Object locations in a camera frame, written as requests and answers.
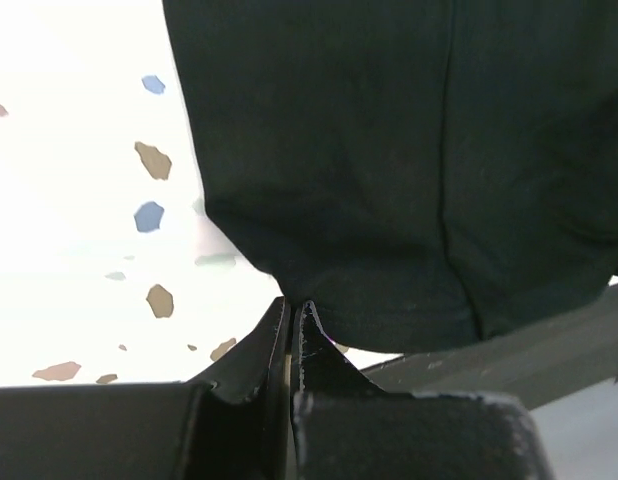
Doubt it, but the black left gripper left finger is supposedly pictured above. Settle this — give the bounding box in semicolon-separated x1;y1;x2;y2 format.
186;297;289;479

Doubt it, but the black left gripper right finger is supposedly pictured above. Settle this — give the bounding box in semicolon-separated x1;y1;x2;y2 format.
291;302;383;479

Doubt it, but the black t-shirt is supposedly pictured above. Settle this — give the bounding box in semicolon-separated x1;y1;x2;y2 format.
163;0;618;353

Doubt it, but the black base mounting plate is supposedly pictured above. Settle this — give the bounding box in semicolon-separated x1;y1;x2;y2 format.
363;284;618;409

